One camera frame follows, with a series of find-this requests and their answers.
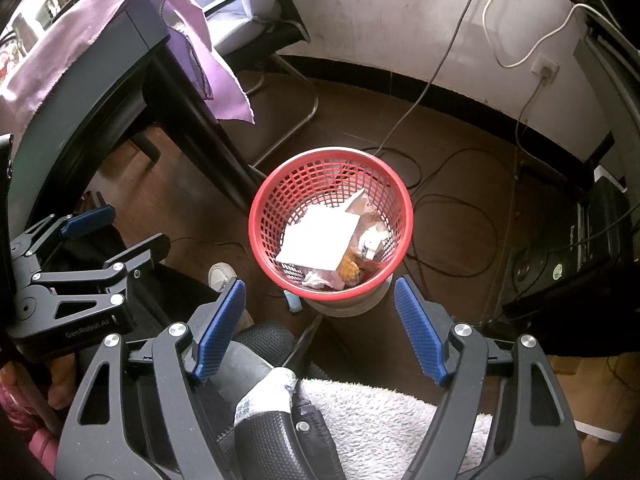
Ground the white paper sheet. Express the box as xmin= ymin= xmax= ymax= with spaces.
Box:
xmin=276 ymin=205 xmax=360 ymax=271

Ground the red mesh trash basket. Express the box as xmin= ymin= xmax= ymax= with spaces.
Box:
xmin=248 ymin=146 xmax=413 ymax=316

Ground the person's left hand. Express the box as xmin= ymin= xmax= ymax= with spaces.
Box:
xmin=1 ymin=354 xmax=75 ymax=411

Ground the white shoe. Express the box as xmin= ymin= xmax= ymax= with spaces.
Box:
xmin=207 ymin=261 xmax=238 ymax=292

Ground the white towel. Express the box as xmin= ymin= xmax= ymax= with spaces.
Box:
xmin=294 ymin=378 xmax=494 ymax=480

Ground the purple tablecloth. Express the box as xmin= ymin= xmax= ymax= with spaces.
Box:
xmin=1 ymin=0 xmax=254 ymax=136

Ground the black office chair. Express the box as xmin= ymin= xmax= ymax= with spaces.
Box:
xmin=198 ymin=0 xmax=320 ymax=169

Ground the dark table frame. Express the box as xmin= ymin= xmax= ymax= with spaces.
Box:
xmin=8 ymin=0 xmax=259 ymax=236

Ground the black cable on floor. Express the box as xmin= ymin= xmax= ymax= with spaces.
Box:
xmin=359 ymin=144 xmax=522 ymax=281

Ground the white cable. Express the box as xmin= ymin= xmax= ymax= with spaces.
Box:
xmin=480 ymin=0 xmax=632 ymax=72

